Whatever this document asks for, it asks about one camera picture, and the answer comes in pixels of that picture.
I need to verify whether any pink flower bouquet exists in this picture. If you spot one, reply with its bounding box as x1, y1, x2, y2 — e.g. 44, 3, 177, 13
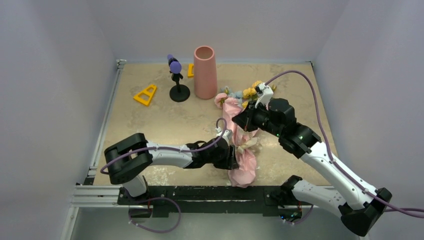
214, 81, 262, 188

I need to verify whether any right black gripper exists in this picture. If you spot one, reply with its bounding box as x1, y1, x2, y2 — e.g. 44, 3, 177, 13
232, 100, 283, 138

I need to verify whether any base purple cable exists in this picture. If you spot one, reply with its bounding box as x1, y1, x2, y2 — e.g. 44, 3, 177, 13
128, 197, 182, 234
281, 202, 315, 226

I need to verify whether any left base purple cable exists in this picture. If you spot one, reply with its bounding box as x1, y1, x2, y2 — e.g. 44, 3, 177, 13
128, 197, 182, 234

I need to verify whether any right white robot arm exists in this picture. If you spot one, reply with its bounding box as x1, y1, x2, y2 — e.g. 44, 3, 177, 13
231, 98, 392, 237

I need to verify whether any yellow triangular block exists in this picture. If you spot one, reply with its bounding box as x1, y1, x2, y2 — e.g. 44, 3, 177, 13
133, 84, 157, 107

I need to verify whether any cream printed ribbon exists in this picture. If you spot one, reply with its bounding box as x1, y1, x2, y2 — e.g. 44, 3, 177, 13
236, 137, 263, 154

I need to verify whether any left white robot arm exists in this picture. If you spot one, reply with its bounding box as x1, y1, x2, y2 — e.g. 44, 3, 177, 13
100, 133, 239, 205

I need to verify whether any yellow block behind vase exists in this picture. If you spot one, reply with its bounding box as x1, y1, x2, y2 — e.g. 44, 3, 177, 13
187, 63, 194, 79

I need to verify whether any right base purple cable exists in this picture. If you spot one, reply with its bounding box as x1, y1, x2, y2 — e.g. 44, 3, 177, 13
281, 202, 315, 226

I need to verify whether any black stand purple microphone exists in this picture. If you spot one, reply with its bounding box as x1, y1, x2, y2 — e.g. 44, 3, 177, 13
167, 54, 191, 103

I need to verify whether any pink tall vase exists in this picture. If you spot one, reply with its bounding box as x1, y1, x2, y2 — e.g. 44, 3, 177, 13
193, 45, 218, 100

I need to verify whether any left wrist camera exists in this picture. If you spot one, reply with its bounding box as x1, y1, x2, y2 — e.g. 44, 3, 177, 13
215, 127, 233, 145

